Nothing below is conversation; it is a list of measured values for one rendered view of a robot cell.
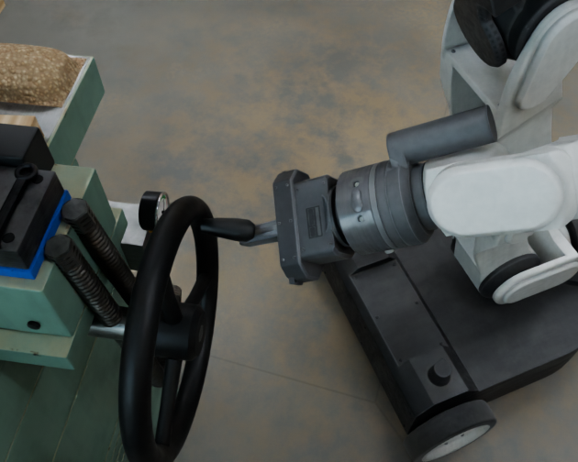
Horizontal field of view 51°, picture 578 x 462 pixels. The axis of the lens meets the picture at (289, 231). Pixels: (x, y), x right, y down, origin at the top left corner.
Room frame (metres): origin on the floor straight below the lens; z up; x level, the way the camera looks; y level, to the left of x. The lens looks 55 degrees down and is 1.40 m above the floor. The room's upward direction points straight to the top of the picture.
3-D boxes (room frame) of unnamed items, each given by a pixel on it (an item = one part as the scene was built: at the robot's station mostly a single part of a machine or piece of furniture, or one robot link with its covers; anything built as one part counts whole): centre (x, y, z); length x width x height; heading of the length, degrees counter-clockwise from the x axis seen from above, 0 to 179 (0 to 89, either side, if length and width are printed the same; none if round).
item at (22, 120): (0.47, 0.30, 0.92); 0.04 x 0.04 x 0.03; 87
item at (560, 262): (0.75, -0.50, 0.28); 0.21 x 0.20 x 0.13; 112
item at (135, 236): (0.58, 0.28, 0.58); 0.12 x 0.08 x 0.08; 82
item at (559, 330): (0.74, -0.47, 0.19); 0.64 x 0.52 x 0.33; 112
